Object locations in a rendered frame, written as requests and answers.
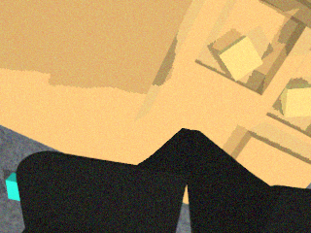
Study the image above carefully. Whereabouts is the tan square board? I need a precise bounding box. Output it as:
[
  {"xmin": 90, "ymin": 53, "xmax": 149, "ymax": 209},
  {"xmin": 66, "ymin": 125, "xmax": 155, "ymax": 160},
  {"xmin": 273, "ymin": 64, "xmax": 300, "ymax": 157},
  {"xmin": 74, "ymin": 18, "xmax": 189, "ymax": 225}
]
[{"xmin": 0, "ymin": 0, "xmax": 311, "ymax": 188}]

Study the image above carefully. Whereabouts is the turquoise rectangular block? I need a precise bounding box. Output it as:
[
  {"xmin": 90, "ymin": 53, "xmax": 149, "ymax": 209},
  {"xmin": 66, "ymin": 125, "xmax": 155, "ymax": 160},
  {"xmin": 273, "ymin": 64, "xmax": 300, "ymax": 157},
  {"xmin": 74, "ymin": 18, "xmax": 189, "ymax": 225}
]
[{"xmin": 6, "ymin": 172, "xmax": 20, "ymax": 201}]

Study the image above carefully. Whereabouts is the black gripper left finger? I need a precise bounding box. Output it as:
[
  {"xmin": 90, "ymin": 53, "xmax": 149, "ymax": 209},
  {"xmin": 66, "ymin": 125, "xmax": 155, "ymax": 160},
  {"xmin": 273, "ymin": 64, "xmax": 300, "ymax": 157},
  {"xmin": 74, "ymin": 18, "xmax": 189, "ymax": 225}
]
[{"xmin": 16, "ymin": 128, "xmax": 192, "ymax": 233}]

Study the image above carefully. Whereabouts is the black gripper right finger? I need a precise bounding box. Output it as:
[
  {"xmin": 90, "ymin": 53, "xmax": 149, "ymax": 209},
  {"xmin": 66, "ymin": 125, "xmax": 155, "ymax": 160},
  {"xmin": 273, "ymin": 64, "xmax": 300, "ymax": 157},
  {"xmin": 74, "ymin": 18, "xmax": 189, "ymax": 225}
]
[{"xmin": 187, "ymin": 129, "xmax": 311, "ymax": 233}]

